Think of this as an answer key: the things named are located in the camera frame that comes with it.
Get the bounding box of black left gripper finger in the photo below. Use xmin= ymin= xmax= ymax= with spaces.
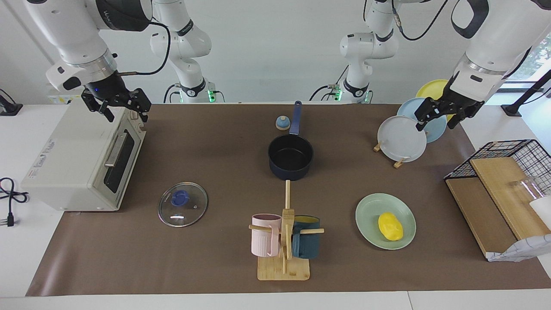
xmin=415 ymin=98 xmax=437 ymax=131
xmin=448 ymin=102 xmax=485 ymax=130

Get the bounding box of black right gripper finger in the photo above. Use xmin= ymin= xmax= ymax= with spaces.
xmin=81 ymin=90 xmax=114 ymax=123
xmin=128 ymin=88 xmax=152 ymax=123

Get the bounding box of glass lid with blue knob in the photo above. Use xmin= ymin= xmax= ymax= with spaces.
xmin=158 ymin=182 xmax=208 ymax=228

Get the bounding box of light blue plate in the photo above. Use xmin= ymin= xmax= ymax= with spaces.
xmin=397 ymin=97 xmax=448 ymax=143

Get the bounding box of yellow plate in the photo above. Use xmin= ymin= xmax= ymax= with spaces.
xmin=415 ymin=79 xmax=455 ymax=122

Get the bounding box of grey plate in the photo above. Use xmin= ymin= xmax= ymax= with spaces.
xmin=378 ymin=115 xmax=427 ymax=163

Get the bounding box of wooden plate rack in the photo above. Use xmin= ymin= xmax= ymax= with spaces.
xmin=373 ymin=140 xmax=407 ymax=169

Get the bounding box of green plate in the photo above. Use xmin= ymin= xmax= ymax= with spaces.
xmin=355 ymin=192 xmax=417 ymax=250

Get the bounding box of white socket box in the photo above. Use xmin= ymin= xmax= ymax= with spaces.
xmin=46 ymin=84 xmax=87 ymax=105

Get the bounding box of white toaster oven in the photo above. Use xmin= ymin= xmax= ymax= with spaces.
xmin=20 ymin=99 xmax=147 ymax=212

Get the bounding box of brown table mat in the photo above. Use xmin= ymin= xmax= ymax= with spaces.
xmin=26 ymin=102 xmax=551 ymax=297

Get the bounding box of window with greenery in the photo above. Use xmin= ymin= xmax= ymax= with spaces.
xmin=505 ymin=34 xmax=551 ymax=93

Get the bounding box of black table clamp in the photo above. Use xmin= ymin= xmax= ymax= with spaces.
xmin=0 ymin=88 xmax=23 ymax=117

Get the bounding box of clear glass cup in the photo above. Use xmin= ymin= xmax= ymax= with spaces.
xmin=510 ymin=177 xmax=544 ymax=201

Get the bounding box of dark blue saucepan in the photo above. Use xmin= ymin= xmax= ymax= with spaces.
xmin=268 ymin=101 xmax=314 ymax=181

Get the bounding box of white patterned cloth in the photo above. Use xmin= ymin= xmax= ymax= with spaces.
xmin=486 ymin=234 xmax=551 ymax=262

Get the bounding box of dark teal mug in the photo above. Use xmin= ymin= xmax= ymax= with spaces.
xmin=291 ymin=215 xmax=321 ymax=259

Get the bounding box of pink ribbed mug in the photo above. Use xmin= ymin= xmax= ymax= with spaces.
xmin=251 ymin=214 xmax=282 ymax=257

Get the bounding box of wooden mug tree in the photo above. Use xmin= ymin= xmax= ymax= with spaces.
xmin=248 ymin=180 xmax=325 ymax=281

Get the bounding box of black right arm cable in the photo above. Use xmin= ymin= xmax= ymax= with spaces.
xmin=118 ymin=22 xmax=172 ymax=76

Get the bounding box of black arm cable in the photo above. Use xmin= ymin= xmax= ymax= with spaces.
xmin=390 ymin=0 xmax=450 ymax=42
xmin=118 ymin=22 xmax=172 ymax=76

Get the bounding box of black camera stand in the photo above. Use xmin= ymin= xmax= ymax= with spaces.
xmin=501 ymin=69 xmax=551 ymax=117

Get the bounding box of black wire basket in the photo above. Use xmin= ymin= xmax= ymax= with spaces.
xmin=443 ymin=139 xmax=551 ymax=198

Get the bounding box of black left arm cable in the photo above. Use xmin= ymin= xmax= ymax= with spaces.
xmin=390 ymin=0 xmax=450 ymax=42

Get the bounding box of black left base cable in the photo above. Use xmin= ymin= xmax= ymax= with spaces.
xmin=310 ymin=84 xmax=341 ymax=102

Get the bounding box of black power cable with plug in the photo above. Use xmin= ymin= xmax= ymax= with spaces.
xmin=0 ymin=177 xmax=30 ymax=227

